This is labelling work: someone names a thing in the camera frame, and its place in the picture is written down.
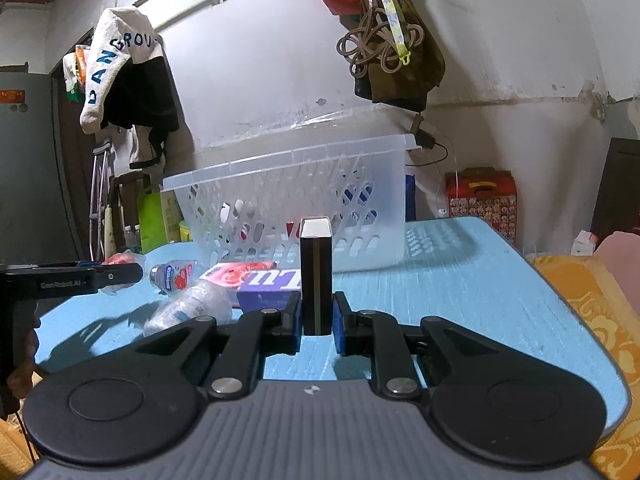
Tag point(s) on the orange patterned blanket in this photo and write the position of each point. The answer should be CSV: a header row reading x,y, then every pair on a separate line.
x,y
595,320

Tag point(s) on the clear plastic basket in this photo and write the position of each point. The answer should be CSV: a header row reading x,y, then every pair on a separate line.
x,y
305,195

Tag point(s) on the grey metal cabinet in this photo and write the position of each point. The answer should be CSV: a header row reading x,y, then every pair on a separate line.
x,y
30,170

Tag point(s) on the black rectangular box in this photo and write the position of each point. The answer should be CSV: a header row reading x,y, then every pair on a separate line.
x,y
316,280

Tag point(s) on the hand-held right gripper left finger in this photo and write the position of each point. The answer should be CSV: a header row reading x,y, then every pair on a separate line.
x,y
296,321

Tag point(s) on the metal crutch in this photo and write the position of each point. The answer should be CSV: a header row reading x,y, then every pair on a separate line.
x,y
97,195

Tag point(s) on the person's left hand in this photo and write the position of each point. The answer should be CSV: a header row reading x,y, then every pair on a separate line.
x,y
26,355

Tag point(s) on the pink cloth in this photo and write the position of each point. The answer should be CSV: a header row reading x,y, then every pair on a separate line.
x,y
620,252

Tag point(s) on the white tissue pack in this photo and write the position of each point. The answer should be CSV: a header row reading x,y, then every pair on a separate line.
x,y
583,243

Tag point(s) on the dark wooden cabinet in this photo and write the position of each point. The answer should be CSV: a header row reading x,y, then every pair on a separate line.
x,y
617,190

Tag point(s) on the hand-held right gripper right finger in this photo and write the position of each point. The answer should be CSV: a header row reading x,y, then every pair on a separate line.
x,y
339,324

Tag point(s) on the white and black jacket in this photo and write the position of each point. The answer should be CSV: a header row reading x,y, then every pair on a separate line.
x,y
130,85

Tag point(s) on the purple carton box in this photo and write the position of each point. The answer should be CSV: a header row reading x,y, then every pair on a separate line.
x,y
267,287

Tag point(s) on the crushed clear plastic bottle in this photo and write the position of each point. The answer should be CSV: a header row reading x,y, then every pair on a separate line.
x,y
192,307

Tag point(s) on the olive cloth bag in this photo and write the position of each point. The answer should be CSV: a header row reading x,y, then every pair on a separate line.
x,y
405,75

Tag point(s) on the red item in clear wrap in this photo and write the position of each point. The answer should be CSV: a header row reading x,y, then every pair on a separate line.
x,y
120,261

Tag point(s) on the red patterned gift box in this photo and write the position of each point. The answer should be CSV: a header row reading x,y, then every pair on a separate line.
x,y
485,200

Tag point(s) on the red and white snack packet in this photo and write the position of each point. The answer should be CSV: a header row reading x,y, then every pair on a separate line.
x,y
227,275

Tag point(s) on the yellow-green plastic cup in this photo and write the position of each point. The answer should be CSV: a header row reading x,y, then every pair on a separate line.
x,y
185,232

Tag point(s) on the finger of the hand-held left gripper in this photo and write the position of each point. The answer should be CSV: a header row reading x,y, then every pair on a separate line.
x,y
122,275

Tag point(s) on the green paper bag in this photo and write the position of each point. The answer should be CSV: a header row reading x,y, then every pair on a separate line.
x,y
152,220

